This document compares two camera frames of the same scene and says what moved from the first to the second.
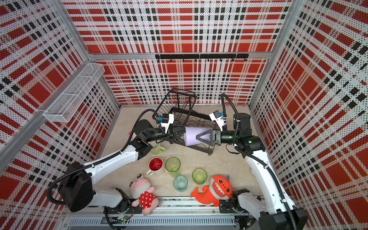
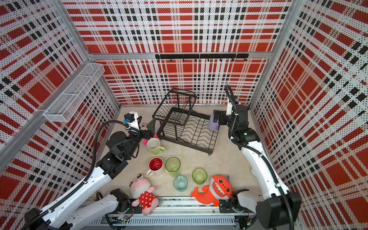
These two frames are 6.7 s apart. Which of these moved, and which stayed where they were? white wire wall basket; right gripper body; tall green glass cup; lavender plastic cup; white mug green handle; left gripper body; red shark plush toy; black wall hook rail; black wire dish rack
Moved: left gripper body; right gripper body; lavender plastic cup
Stayed: red shark plush toy; white mug green handle; black wall hook rail; tall green glass cup; black wire dish rack; white wire wall basket
